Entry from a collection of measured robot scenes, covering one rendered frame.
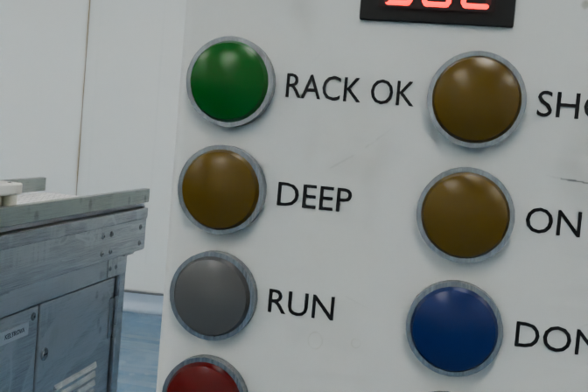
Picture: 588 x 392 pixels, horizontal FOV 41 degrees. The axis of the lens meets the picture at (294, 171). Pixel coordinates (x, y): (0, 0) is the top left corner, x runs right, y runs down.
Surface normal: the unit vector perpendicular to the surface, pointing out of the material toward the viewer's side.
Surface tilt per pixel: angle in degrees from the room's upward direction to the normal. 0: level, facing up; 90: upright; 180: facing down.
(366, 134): 90
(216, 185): 87
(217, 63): 87
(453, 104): 91
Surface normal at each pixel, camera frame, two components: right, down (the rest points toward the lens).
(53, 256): 0.97, 0.10
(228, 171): -0.19, -0.01
